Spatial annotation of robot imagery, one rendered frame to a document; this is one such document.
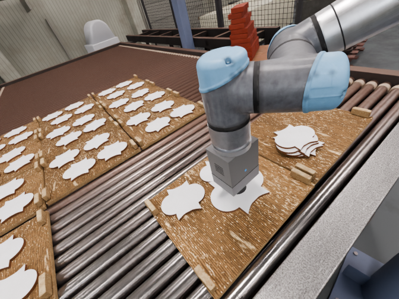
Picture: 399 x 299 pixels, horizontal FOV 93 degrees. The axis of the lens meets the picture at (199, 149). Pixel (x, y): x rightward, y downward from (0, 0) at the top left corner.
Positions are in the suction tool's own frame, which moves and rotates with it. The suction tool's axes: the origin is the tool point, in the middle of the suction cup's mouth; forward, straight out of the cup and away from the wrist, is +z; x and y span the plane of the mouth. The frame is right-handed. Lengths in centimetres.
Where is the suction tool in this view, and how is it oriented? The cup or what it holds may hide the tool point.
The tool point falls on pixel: (237, 190)
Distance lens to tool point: 48.8
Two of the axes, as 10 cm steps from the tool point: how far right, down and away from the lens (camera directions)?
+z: 2.1, 7.4, 6.4
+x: 6.2, 4.0, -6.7
